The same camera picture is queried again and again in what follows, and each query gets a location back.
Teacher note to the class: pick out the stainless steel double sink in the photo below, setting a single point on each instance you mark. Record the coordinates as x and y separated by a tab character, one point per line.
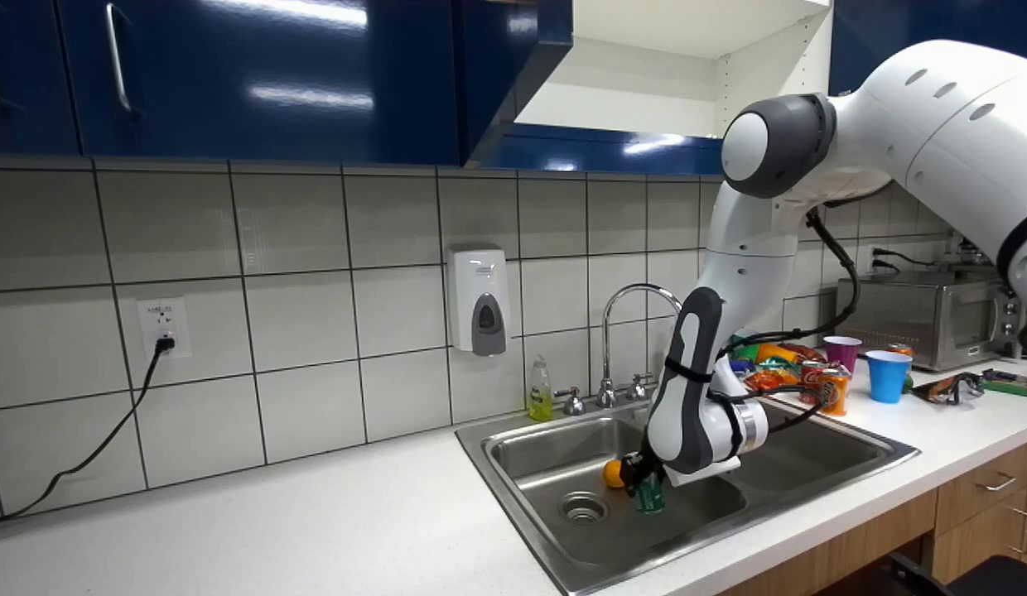
824	452

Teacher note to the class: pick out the green plastic cup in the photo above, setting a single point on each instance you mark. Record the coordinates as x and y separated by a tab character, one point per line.
745	357

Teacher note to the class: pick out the white wall soap dispenser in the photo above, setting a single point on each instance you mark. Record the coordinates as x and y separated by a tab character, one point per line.
478	300

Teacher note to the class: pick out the silver toaster oven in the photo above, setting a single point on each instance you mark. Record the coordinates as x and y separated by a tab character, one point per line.
921	320

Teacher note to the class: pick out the blue plastic cup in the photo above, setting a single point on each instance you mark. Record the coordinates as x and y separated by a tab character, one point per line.
890	378

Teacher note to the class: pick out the orange snack bag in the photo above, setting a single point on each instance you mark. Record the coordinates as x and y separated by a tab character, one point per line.
768	383

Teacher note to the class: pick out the small orange ball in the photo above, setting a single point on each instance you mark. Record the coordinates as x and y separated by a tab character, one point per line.
610	475

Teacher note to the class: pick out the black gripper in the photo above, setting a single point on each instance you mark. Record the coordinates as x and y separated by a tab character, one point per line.
644	466

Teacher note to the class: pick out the white wall outlet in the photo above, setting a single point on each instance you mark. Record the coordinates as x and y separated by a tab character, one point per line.
164	324

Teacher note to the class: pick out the purple plastic cup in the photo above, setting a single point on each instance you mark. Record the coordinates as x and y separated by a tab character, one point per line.
843	353

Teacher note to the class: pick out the black and orange tool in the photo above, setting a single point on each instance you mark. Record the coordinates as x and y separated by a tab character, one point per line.
948	388

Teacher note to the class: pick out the green sprite can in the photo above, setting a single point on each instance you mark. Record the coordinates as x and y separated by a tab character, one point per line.
647	498

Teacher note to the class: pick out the green hand tool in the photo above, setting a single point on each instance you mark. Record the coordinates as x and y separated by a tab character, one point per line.
1012	385

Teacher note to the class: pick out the wooden base cabinet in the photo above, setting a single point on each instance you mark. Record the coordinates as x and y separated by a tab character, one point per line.
979	519

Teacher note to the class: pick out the green dish soap bottle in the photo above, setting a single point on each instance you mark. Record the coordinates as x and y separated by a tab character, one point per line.
542	399

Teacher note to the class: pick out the chrome gooseneck faucet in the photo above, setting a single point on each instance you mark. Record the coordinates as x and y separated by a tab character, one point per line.
607	343

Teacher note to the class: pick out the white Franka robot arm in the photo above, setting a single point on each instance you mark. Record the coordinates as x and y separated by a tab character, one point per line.
921	122

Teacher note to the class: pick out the orange soda can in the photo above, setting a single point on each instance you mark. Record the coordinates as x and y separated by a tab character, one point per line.
832	393

